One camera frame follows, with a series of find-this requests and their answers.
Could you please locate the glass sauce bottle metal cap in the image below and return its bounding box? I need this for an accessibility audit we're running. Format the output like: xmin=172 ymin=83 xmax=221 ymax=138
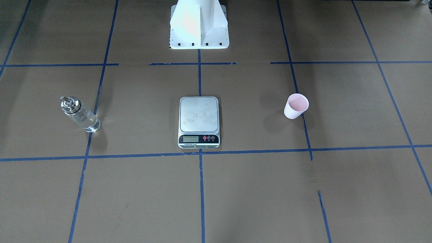
xmin=60 ymin=96 xmax=101 ymax=133

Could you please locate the digital kitchen scale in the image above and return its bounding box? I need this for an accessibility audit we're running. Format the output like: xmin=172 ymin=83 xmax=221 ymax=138
xmin=178 ymin=96 xmax=221 ymax=149

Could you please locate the pink paper cup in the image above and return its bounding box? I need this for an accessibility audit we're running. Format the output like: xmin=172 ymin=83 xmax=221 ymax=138
xmin=283 ymin=93 xmax=309 ymax=119

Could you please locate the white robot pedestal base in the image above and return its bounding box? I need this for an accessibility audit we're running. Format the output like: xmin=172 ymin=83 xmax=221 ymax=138
xmin=169 ymin=0 xmax=230 ymax=50

